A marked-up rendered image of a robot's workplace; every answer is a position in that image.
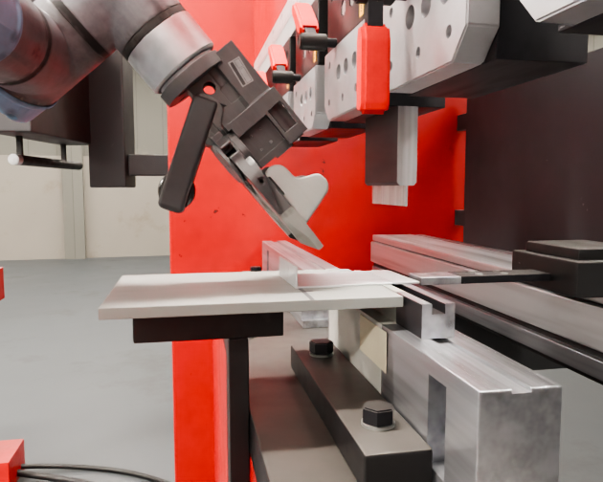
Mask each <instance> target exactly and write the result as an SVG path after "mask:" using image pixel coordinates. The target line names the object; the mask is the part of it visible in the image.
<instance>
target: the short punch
mask: <svg viewBox="0 0 603 482"><path fill-rule="evenodd" d="M417 118H418V106H396V107H393V108H392V109H389V110H387V111H384V115H374V116H371V117H369V118H366V157H365V184H366V185H367V186H372V203H373V204H380V205H392V206H404V207H406V206H407V205H408V186H414V185H415V183H416V170H417Z"/></svg>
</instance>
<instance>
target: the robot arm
mask: <svg viewBox="0 0 603 482"><path fill-rule="evenodd" d="M212 49H213V43H212V41H211V40H210V39H209V38H208V36H207V35H206V34H205V33H204V31H203V30H202V29H201V28H200V26H199V25H198V24H197V23H196V21H195V20H194V19H193V18H192V16H191V15H190V14H189V12H188V11H186V9H185V8H184V7H183V6H182V4H181V3H180V2H179V1H178V0H35V1H34V2H32V1H31V0H0V113H1V114H4V115H6V116H7V117H8V118H9V119H10V120H12V121H17V122H29V121H31V120H33V119H34V118H35V117H37V116H38V115H39V114H41V113H42V112H43V111H45V110H46V109H50V108H52V107H53V106H55V105H56V104H57V102H58V100H59V99H60V98H61V97H62V96H64V95H65V94H66V93H67V92H68V91H69V90H71V89H72V88H73V87H74V86H75V85H77V84H78V83H79V82H80V81H81V80H82V79H84V78H85V77H86V76H87V75H89V74H90V73H91V72H92V71H93V70H94V69H96V68H97V67H98V66H99V65H100V64H102V63H103V62H104V60H105V59H106V58H108V57H109V56H111V54H113V53H114V52H115V51H116V50H118V51H119V52H120V54H121V55H122V56H123V57H124V58H125V59H126V60H127V62H129V63H130V65H131V66H132V67H133V68H134V69H135V71H136V72H137V73H138V74H139V75H140V76H141V78H142V79H143V80H144V81H145V83H146V84H147V85H148V86H149V87H150V89H151V90H152V91H153V92H154V93H155V94H162V95H161V98H162V99H163V101H164V102H165V103H166V104H167V105H168V107H169V108H171V107H173V106H175V105H177V104H178V103H180V102H181V101H183V100H184V99H186V98H187V97H190V98H191V103H190V108H189V111H188V113H187V116H186V119H185V122H184V125H183V128H182V131H181V134H180V137H179V140H178V143H177V145H176V148H175V151H174V154H173V157H172V160H171V163H170V166H169V169H168V172H167V175H166V176H165V177H164V178H163V179H162V180H161V181H160V183H159V185H158V196H159V201H158V205H159V207H160V208H163V209H166V210H169V211H172V212H175V213H182V212H183V211H184V210H185V208H186V207H187V206H189V205H190V204H191V203H192V201H193V199H194V197H195V185H194V180H195V177H196V174H197V170H198V167H199V165H200V162H201V159H202V156H203V153H204V150H205V147H208V148H210V149H211V152H212V153H213V155H214V156H215V157H216V158H217V160H218V161H219V162H221V163H222V165H223V166H224V167H225V168H226V169H227V171H228V172H229V173H230V174H231V175H232V176H233V177H234V178H235V179H236V180H237V181H238V182H239V183H242V184H243V186H244V187H245V188H246V189H247V190H248V191H249V193H250V194H251V195H252V196H253V197H254V198H255V200H256V201H257V202H258V203H259V204H260V205H261V207H262V208H263V209H264V210H265V211H266V212H267V213H268V214H269V216H270V217H271V218H272V219H273V220H274V221H275V222H276V223H277V225H278V226H279V227H280V228H281V229H282V230H283V231H284V232H285V233H286V235H287V236H288V237H289V238H291V239H294V240H297V241H299V242H300V243H301V244H304V245H306V246H308V247H311V248H314V249H317V250H320V249H321V248H322V247H323V246H324V245H323V244H322V243H321V241H320V240H319V239H318V237H317V236H316V235H315V233H314V232H313V231H312V229H310V228H309V227H308V225H307V222H308V220H309V219H310V217H311V216H312V214H313V213H314V211H315V210H316V209H317V207H318V206H319V204H320V203H321V201H322V200H323V198H324V196H325V195H326V193H327V192H328V182H327V180H326V178H325V177H324V176H322V175H321V174H312V175H308V176H304V175H301V176H297V177H295V176H294V175H292V174H291V172H290V171H289V170H288V169H287V168H286V167H284V166H283V165H280V164H274V165H272V166H267V167H265V166H266V165H267V164H268V163H269V162H271V161H272V160H273V159H274V158H275V157H276V158H278V157H280V156H281V155H282V154H283V153H284V152H286V151H287V150H288V149H289V148H290V147H291V146H293V142H295V141H296V140H297V139H298V138H299V137H301V136H302V135H303V132H304V131H305V130H307V127H306V126H305V125H304V124H303V122H302V121H301V120H300V118H299V117H298V116H297V115H296V113H295V112H294V111H293V110H292V108H291V107H290V106H289V105H288V103H287V102H286V101H285V100H284V98H283V97H282V96H281V95H280V93H279V92H278V91H277V89H276V88H275V87H274V86H273V87H272V88H270V87H269V86H268V85H267V83H266V82H265V81H264V80H263V78H262V77H261V76H260V75H259V73H258V72H257V71H256V69H255V68H254V67H253V66H252V64H251V63H250V62H249V61H248V59H247V58H246V57H245V56H244V54H243V53H242V52H241V51H240V50H239V49H238V48H237V47H236V45H235V44H234V43H233V41H232V40H230V41H229V42H228V43H227V44H226V45H224V46H223V47H222V48H221V49H219V50H218V51H217V50H212ZM206 86H211V87H212V88H213V89H214V93H213V94H207V93H206V92H205V91H204V88H205V87H206ZM283 106H284V107H283ZM288 112H289V113H290V114H291V115H290V114H289V113H288ZM291 116H292V117H293V118H294V119H293V118H292V117H291ZM263 167H264V168H263ZM261 168H262V169H261Z"/></svg>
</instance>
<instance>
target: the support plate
mask: <svg viewBox="0 0 603 482"><path fill-rule="evenodd" d="M331 272H352V271H351V270H349V269H336V270H302V271H298V274H303V273H331ZM303 289H304V290H305V291H312V292H307V293H308V294H309V295H311V296H312V297H313V298H314V299H315V300H310V299H309V298H308V297H307V296H306V295H305V294H304V293H302V292H301V291H300V290H299V289H296V288H295V287H293V286H292V285H291V284H289V283H288V282H287V281H286V280H284V279H283V278H282V277H281V276H279V271H270V272H236V273H203V274H138V275H123V276H122V277H121V279H120V280H119V281H118V283H117V284H116V285H115V287H114V288H113V289H112V291H111V292H110V294H109V295H108V296H107V298H106V299H105V300H104V302H103V303H102V304H101V306H100V307H99V309H98V317H99V320H104V319H126V318H169V317H191V316H213V315H235V314H257V313H279V312H301V311H323V310H345V309H367V308H390V307H403V296H401V295H399V294H397V293H395V292H393V291H391V290H389V289H387V288H385V287H383V286H381V285H371V286H348V287H325V288H303Z"/></svg>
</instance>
